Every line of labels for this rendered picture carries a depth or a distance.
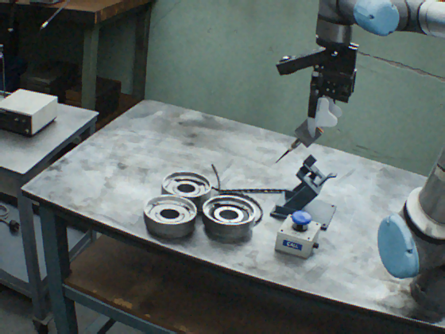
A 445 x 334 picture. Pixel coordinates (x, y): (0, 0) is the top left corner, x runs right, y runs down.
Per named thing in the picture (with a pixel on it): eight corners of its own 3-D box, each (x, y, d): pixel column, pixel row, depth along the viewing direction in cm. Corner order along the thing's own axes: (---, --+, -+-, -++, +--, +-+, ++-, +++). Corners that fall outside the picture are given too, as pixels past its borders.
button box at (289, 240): (273, 250, 127) (277, 230, 124) (285, 232, 133) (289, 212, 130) (311, 261, 124) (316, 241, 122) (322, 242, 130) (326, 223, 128)
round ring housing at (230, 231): (263, 232, 132) (266, 215, 130) (220, 246, 126) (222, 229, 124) (234, 207, 139) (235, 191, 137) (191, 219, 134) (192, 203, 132)
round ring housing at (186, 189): (176, 218, 134) (176, 200, 132) (152, 193, 141) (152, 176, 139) (219, 206, 139) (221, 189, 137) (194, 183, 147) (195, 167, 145)
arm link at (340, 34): (313, 18, 117) (322, 11, 124) (311, 40, 119) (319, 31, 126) (350, 28, 115) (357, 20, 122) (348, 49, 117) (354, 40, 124)
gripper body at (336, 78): (346, 106, 122) (354, 50, 117) (305, 95, 125) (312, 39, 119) (353, 95, 129) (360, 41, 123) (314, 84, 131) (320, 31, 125)
